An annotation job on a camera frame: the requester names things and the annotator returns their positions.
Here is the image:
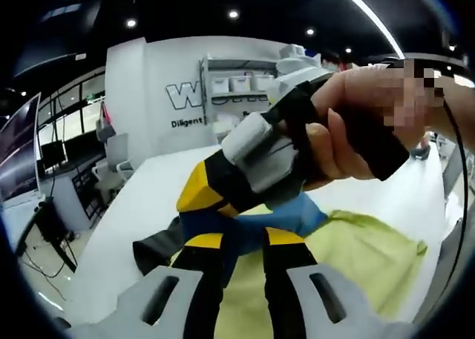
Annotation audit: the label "hanging bag with red strap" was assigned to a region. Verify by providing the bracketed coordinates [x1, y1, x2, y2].
[94, 104, 115, 140]

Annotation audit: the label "black monitor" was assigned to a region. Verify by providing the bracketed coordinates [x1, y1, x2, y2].
[39, 139, 65, 170]

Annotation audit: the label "yellow blue black garment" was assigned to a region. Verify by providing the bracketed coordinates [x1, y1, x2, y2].
[132, 192, 428, 339]

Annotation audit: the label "group of ceiling spotlights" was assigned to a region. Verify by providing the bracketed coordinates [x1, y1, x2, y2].
[125, 8, 457, 54]

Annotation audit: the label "ceiling light strip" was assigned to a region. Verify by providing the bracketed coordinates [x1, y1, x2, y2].
[331, 0, 406, 57]

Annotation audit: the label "black floor cable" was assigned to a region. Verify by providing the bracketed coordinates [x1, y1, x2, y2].
[14, 220, 81, 280]

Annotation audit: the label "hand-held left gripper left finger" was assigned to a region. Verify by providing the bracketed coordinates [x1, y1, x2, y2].
[76, 233, 228, 339]

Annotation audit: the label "black curved object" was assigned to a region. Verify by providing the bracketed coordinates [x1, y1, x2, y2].
[407, 145, 432, 161]

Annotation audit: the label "white box on rack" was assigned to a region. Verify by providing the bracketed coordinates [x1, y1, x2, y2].
[278, 44, 311, 64]

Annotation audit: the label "white side desk black legs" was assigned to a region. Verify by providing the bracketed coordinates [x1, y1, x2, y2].
[0, 194, 79, 274]

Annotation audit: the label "white storage bin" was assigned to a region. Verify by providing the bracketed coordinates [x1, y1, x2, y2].
[210, 76, 232, 94]
[252, 73, 276, 92]
[229, 74, 254, 92]

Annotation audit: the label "metal shelving rack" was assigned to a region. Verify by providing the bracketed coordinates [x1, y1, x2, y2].
[198, 54, 284, 132]

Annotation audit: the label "grey desk cabinet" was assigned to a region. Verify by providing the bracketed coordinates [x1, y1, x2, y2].
[70, 166, 99, 222]

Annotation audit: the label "person's right hand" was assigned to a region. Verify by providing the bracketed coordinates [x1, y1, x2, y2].
[302, 66, 389, 192]

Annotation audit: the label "white cardboard box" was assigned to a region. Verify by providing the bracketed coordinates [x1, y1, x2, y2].
[212, 113, 239, 133]

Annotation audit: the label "grey office chair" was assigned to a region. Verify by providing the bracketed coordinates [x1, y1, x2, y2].
[105, 132, 135, 181]

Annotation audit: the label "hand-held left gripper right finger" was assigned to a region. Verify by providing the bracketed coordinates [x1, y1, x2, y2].
[263, 227, 412, 339]

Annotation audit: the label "dark overhead sign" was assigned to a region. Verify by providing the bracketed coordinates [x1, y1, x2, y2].
[39, 0, 103, 24]

